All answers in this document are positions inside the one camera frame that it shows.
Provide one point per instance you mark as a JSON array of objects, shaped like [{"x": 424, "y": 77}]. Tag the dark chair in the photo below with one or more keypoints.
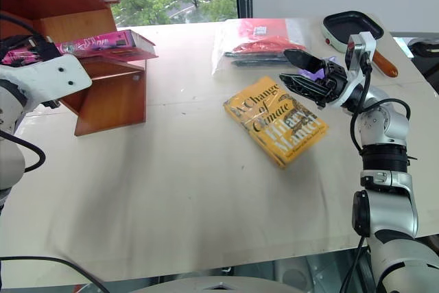
[{"x": 425, "y": 56}]

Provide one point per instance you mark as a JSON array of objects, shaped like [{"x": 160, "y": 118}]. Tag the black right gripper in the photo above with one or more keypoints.
[{"x": 334, "y": 82}]

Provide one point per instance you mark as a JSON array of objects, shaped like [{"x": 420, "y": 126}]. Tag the clear plastic bag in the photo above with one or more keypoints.
[{"x": 254, "y": 46}]

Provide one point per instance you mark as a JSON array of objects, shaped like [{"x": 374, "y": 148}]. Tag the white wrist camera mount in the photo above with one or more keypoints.
[
  {"x": 51, "y": 73},
  {"x": 361, "y": 56}
]

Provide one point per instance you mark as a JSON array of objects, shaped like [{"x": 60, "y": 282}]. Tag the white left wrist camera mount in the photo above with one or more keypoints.
[{"x": 51, "y": 73}]

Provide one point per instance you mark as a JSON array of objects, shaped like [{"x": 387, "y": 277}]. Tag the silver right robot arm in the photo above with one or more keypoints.
[{"x": 387, "y": 204}]

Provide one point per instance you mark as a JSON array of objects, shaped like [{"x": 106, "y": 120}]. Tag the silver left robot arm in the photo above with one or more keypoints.
[{"x": 8, "y": 155}]

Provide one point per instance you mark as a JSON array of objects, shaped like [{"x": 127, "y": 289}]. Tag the small purple object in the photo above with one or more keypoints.
[{"x": 319, "y": 73}]

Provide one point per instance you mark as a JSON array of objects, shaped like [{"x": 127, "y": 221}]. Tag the pink paperback book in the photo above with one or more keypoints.
[{"x": 103, "y": 43}]

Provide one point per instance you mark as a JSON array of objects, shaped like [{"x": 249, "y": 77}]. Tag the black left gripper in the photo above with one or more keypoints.
[{"x": 15, "y": 45}]

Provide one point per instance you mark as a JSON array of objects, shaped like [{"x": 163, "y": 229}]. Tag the red-brown wooden bookshelf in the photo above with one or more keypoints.
[{"x": 85, "y": 8}]

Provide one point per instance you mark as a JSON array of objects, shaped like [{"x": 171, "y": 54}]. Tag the yellow hardcover book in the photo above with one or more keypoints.
[{"x": 274, "y": 119}]

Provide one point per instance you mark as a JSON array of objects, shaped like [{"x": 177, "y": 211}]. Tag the red packet in bag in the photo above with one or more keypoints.
[{"x": 264, "y": 34}]

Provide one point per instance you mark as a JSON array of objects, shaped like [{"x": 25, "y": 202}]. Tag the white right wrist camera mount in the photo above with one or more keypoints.
[{"x": 361, "y": 56}]

